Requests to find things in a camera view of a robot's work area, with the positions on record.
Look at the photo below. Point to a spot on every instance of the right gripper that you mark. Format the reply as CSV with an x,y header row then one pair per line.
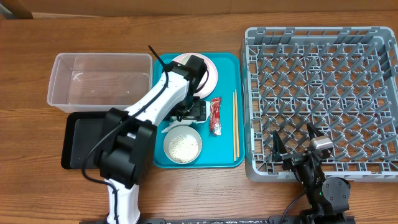
x,y
278,152

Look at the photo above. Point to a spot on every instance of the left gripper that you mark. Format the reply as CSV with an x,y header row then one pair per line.
x,y
199,111

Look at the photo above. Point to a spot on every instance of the red sauce packet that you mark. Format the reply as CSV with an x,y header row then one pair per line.
x,y
215,117

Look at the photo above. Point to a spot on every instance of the white napkin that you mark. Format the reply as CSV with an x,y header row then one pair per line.
x,y
174,126

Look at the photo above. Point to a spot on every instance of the grey bowl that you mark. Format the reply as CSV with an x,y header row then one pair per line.
x,y
181,130

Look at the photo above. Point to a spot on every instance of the white rice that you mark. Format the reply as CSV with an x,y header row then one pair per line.
x,y
183,149

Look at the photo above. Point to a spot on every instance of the wooden chopstick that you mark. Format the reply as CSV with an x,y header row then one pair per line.
x,y
234,130
236,124

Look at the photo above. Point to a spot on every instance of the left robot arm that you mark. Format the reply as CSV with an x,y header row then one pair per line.
x,y
128,136

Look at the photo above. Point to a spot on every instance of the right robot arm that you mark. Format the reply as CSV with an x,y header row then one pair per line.
x,y
328,196

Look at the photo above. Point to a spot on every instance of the grey dishwasher rack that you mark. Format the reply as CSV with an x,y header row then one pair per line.
x,y
343,80

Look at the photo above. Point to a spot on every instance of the pink bowl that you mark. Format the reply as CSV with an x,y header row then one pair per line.
x,y
205,78

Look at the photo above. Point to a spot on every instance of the white plate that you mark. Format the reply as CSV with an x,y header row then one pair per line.
x,y
213,78

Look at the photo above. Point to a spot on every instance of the teal serving tray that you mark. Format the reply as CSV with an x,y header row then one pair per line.
x,y
217,151

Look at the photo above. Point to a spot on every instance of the black tray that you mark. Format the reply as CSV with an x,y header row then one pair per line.
x,y
82,132

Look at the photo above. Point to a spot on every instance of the clear plastic bin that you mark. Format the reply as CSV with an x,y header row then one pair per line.
x,y
98,81

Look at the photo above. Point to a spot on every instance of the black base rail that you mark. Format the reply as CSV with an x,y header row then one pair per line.
x,y
217,221

